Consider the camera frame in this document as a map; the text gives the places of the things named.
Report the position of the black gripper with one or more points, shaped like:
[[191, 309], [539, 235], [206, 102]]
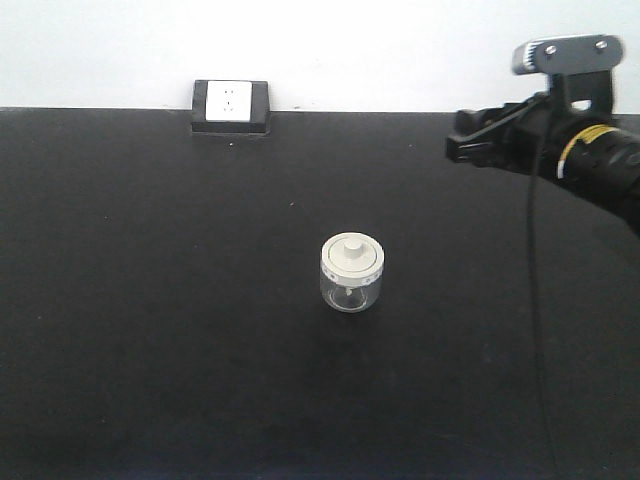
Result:
[[523, 138]]

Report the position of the glass jar with cream lid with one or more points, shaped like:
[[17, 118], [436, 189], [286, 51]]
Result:
[[351, 269]]

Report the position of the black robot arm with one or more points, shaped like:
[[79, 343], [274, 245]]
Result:
[[585, 154]]

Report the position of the white socket on black base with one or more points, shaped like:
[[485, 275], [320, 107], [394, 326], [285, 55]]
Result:
[[230, 107]]

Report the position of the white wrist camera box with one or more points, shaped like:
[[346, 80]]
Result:
[[578, 67]]

